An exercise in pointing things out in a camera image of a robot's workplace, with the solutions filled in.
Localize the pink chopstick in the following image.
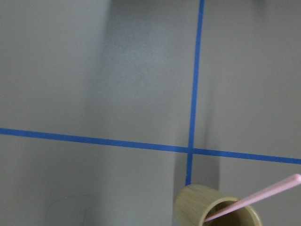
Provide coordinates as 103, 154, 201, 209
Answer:
204, 174, 301, 223

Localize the bamboo cup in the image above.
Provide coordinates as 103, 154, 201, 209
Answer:
173, 184, 263, 226

